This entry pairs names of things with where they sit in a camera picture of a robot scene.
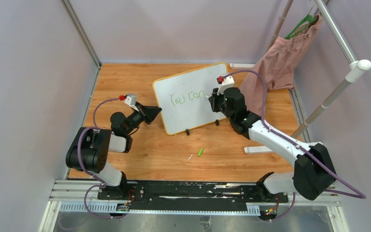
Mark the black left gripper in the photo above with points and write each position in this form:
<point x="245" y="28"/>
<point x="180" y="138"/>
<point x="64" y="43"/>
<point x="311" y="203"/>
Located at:
<point x="149" y="113"/>

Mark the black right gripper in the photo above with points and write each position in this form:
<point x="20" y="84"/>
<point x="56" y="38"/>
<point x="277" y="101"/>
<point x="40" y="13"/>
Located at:
<point x="214" y="99"/>

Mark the yellow-framed whiteboard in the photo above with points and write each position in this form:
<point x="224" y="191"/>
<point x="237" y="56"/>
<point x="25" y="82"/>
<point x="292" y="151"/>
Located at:
<point x="183" y="98"/>

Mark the green marker cap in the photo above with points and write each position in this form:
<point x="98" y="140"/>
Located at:
<point x="200" y="152"/>

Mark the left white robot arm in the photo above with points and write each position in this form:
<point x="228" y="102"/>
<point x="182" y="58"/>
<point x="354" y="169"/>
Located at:
<point x="89" y="150"/>

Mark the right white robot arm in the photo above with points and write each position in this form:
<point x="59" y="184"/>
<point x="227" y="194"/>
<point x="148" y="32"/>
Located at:
<point x="313" y="168"/>

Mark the pink cloth shorts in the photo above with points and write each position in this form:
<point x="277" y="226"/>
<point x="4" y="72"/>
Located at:
<point x="278" y="65"/>

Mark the green clothes hanger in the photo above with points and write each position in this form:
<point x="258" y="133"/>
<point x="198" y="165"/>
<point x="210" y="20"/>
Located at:
<point x="304" y="24"/>

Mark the white metal clothes rack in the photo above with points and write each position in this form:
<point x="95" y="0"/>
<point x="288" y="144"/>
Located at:
<point x="345" y="127"/>

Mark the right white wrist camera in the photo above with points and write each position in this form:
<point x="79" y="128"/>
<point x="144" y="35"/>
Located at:
<point x="224" y="82"/>

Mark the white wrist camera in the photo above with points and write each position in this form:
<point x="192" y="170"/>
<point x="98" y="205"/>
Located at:
<point x="131" y="100"/>
<point x="224" y="82"/>

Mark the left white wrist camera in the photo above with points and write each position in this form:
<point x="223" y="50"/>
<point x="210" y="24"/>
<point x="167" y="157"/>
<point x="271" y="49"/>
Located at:
<point x="131" y="100"/>

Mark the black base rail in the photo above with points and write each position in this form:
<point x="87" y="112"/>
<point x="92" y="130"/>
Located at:
<point x="168" y="198"/>

